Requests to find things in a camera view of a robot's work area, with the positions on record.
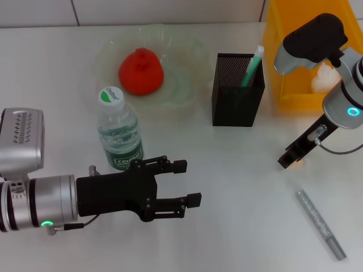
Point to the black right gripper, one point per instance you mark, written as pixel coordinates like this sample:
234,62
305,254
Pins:
303,144

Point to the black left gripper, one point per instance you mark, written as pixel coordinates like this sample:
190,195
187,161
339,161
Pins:
113,192

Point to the beige eraser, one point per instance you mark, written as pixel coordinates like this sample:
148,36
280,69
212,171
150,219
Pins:
300,163

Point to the grey silver pen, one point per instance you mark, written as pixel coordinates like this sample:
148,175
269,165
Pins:
317,221

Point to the clear green-label water bottle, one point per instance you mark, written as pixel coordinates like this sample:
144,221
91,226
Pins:
122,141

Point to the white paper ball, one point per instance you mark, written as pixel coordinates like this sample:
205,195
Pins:
321,80

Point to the mint green pen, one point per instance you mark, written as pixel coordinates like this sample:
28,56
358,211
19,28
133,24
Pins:
252,68

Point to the red-orange knitted orange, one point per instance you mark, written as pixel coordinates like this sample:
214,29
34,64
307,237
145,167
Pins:
140,75

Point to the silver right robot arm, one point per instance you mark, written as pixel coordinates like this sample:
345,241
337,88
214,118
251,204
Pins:
344,96

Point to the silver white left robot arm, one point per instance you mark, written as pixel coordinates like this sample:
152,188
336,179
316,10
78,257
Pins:
45,201

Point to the black mesh pen holder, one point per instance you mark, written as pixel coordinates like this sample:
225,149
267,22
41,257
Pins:
236,107

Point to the green glass fruit plate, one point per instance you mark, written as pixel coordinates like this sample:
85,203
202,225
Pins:
181,73

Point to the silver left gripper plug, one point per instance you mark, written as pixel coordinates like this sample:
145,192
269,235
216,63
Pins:
93,170

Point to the yellow plastic bin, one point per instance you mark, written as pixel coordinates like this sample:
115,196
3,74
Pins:
275,56

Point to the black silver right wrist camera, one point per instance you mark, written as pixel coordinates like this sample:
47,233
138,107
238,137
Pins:
312,42

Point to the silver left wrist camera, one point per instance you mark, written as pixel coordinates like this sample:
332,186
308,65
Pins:
20,141

